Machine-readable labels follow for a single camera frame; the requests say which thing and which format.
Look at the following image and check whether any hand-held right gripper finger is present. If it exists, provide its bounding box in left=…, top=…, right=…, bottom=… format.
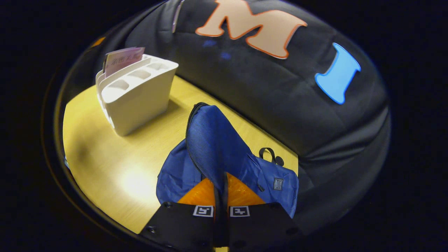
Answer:
left=223, top=171, right=305, bottom=252
left=140, top=177, right=222, bottom=252

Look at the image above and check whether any blue schoolbag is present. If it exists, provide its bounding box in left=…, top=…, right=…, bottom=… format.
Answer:
left=156, top=102, right=300, bottom=219

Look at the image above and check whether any white bookshelf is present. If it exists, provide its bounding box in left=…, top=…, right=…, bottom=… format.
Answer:
left=95, top=54, right=179, bottom=137

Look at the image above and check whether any pink book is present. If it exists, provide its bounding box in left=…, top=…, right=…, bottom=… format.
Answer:
left=103, top=47, right=146, bottom=78

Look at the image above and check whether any black backdrop cloth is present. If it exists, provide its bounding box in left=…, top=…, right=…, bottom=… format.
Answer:
left=89, top=0, right=391, bottom=235

